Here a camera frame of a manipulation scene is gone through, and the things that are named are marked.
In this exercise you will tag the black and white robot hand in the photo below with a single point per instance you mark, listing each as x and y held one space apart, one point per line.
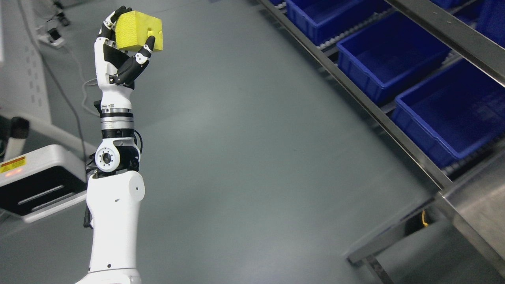
115 70

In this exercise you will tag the yellow foam block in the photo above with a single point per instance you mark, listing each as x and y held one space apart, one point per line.
134 28

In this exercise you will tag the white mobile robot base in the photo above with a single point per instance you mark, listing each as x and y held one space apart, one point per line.
39 183

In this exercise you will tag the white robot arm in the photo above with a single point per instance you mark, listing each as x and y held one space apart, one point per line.
115 190

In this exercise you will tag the steel shelf rack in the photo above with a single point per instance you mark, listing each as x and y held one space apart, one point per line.
327 55

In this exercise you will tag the blue plastic bin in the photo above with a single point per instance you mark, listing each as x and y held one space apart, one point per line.
452 114
322 20
390 56

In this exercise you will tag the stainless steel table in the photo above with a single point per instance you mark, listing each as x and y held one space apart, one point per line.
474 205

